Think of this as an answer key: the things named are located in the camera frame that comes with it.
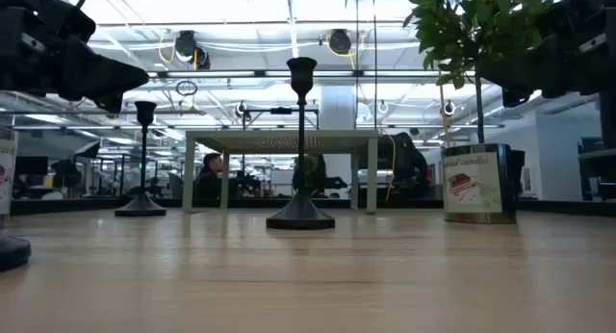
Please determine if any black background monitor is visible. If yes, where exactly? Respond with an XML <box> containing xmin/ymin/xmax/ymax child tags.
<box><xmin>13</xmin><ymin>155</ymin><xmax>49</xmax><ymax>177</ymax></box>

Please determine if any black ceiling spotlight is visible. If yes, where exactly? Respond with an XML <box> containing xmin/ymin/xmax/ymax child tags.
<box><xmin>328</xmin><ymin>28</ymin><xmax>353</xmax><ymax>56</ymax></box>
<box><xmin>173</xmin><ymin>30</ymin><xmax>212</xmax><ymax>71</ymax></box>

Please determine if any silver labelled candle tin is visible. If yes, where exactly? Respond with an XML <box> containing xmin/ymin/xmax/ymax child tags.
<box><xmin>0</xmin><ymin>126</ymin><xmax>19</xmax><ymax>228</ymax></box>
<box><xmin>441</xmin><ymin>142</ymin><xmax>519</xmax><ymax>224</ymax></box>

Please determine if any person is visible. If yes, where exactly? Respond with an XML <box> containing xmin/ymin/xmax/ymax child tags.
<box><xmin>192</xmin><ymin>152</ymin><xmax>225</xmax><ymax>202</ymax></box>

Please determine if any black background machine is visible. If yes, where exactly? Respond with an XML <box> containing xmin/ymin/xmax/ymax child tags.
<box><xmin>358</xmin><ymin>132</ymin><xmax>430</xmax><ymax>200</ymax></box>

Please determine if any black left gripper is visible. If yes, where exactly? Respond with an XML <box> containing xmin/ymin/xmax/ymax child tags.
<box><xmin>0</xmin><ymin>0</ymin><xmax>150</xmax><ymax>115</ymax></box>

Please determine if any dark background shelf unit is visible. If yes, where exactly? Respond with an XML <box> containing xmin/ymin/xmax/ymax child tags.
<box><xmin>577</xmin><ymin>90</ymin><xmax>616</xmax><ymax>202</ymax></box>

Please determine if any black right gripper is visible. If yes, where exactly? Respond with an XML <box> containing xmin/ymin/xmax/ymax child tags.
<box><xmin>480</xmin><ymin>0</ymin><xmax>616</xmax><ymax>108</ymax></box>

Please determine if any black background gantry frame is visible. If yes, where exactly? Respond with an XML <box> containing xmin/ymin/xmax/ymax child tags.
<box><xmin>242</xmin><ymin>105</ymin><xmax>321</xmax><ymax>132</ymax></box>

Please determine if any pale green mesh riser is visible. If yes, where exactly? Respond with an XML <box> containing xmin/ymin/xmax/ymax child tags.
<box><xmin>182</xmin><ymin>129</ymin><xmax>380</xmax><ymax>215</ymax></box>

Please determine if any green plant in black pot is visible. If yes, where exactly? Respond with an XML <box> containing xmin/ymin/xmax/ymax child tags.
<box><xmin>402</xmin><ymin>0</ymin><xmax>554</xmax><ymax>199</ymax></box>

